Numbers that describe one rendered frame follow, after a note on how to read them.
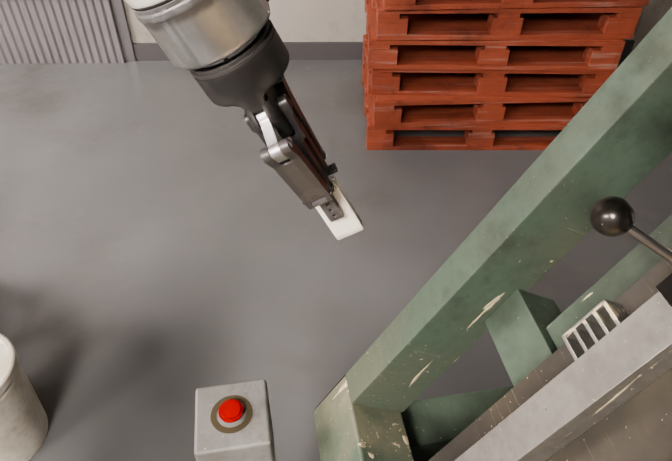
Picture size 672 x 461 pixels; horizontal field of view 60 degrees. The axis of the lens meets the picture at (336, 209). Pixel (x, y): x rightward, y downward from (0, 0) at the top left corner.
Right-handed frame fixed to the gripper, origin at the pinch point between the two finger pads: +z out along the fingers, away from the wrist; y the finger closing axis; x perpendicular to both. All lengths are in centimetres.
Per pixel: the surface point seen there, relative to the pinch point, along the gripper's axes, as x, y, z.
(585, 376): -16.2, -11.6, 26.1
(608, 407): -17.1, -14.3, 28.8
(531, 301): -15.1, 7.5, 37.3
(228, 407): 35, 8, 36
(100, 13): 147, 331, 54
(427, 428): 10, 9, 65
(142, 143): 132, 231, 98
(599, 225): -22.0, -7.7, 7.8
